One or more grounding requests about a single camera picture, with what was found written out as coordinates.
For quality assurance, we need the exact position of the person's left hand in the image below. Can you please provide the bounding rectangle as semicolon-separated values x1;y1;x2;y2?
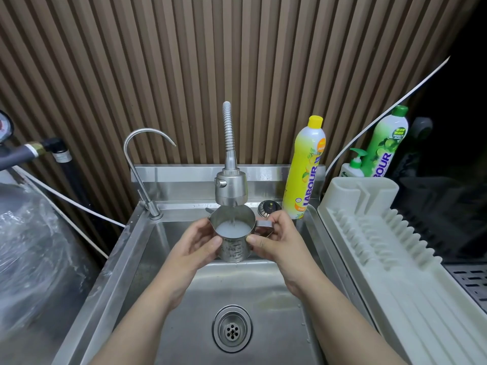
161;217;223;299

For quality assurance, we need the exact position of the person's right hand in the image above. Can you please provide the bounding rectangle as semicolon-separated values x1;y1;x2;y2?
247;210;325;299

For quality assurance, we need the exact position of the stainless steel milk pitcher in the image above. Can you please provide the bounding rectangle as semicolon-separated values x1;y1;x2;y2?
207;205;274;263

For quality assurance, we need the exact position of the person's left forearm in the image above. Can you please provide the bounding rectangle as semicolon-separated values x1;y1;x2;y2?
90;277;193;365

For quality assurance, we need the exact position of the person's right forearm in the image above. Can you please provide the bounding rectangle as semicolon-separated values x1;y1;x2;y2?
285;268;413;365

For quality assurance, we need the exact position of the round drain control knob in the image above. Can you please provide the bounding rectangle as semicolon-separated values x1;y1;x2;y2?
258;200;282;218

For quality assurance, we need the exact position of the stainless steel sink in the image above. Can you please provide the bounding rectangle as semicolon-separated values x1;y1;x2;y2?
49;164;383;365

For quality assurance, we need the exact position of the flexible steel spray faucet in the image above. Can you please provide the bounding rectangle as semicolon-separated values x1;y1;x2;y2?
214;101;248;208

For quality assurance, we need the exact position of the yellow dish soap bottle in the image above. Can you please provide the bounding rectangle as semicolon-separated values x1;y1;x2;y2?
284;115;327;220

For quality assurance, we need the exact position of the round steel drain strainer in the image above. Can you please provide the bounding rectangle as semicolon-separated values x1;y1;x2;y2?
212;305;253;353

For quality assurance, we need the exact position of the thin gooseneck steel faucet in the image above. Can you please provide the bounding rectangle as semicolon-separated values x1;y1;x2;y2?
123;128;177;221

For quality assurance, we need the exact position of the white pump bottle green top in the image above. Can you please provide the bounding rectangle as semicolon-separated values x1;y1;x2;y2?
338;148;367;179

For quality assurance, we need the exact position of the white plastic dish rack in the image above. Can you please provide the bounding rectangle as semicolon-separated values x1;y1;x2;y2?
317;176;487;365

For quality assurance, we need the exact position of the green dish soap bottle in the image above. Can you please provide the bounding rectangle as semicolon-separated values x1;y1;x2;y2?
361;105;410;178

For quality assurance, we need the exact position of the clear plastic wrapped bundle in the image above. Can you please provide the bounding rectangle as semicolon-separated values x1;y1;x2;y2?
0;174;100;340

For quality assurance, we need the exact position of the black appliance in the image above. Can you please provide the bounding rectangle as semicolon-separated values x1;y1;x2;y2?
391;117;487;263

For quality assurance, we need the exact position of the black insulated pipe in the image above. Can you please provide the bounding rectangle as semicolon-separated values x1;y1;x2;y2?
0;137;73;172

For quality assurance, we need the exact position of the round pressure gauge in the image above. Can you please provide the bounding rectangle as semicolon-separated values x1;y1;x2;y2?
0;109;15;145

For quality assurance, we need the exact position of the white cable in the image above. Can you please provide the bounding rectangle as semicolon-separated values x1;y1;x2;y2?
12;166;126;228
326;56;451;176

